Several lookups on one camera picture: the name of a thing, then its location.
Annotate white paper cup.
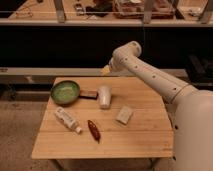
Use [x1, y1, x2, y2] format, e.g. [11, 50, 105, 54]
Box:
[98, 86, 111, 109]

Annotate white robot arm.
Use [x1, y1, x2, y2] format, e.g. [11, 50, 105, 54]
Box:
[102, 41, 213, 171]

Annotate white sponge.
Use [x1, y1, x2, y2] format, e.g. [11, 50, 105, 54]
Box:
[116, 106, 133, 124]

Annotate wooden table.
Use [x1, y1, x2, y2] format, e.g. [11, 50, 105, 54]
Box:
[32, 77, 173, 159]

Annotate green bowl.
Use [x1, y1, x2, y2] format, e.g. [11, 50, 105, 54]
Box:
[50, 80, 80, 105]

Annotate black object on shelf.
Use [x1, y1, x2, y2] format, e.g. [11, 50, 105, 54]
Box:
[86, 2, 112, 17]

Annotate white plastic bottle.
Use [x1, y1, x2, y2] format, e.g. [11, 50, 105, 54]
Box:
[54, 107, 82, 134]

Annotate tray of items on shelf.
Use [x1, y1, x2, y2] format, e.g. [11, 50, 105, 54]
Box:
[113, 0, 175, 19]

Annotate glasses on shelf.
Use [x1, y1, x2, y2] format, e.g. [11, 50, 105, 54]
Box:
[15, 7, 33, 19]

